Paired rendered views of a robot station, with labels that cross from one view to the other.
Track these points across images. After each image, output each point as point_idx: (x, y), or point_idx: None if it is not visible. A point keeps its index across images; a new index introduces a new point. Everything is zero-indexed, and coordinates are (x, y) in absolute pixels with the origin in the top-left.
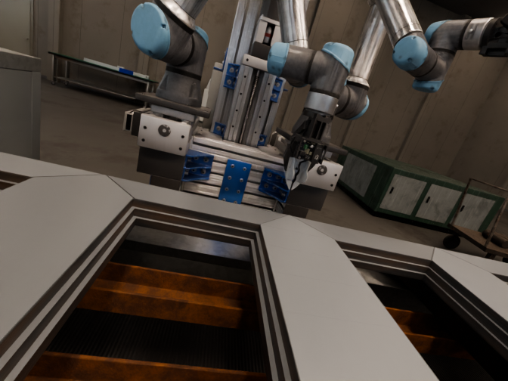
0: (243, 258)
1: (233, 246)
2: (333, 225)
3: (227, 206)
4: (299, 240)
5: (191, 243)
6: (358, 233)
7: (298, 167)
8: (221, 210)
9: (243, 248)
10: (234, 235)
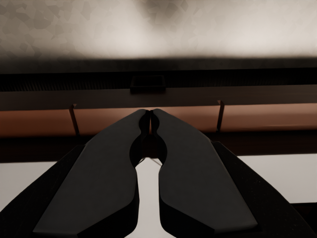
0: (108, 67)
1: (87, 31)
2: (254, 158)
3: (12, 182)
4: (146, 222)
5: (15, 49)
6: (306, 165)
7: (161, 166)
8: (10, 198)
9: (107, 32)
10: None
